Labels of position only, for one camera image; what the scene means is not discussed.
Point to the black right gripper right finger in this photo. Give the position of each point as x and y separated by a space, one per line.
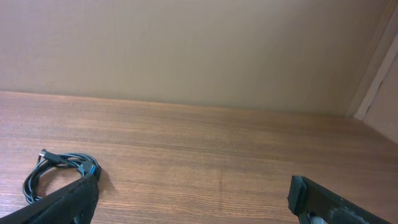
312 203

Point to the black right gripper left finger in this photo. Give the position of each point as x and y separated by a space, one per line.
73 203

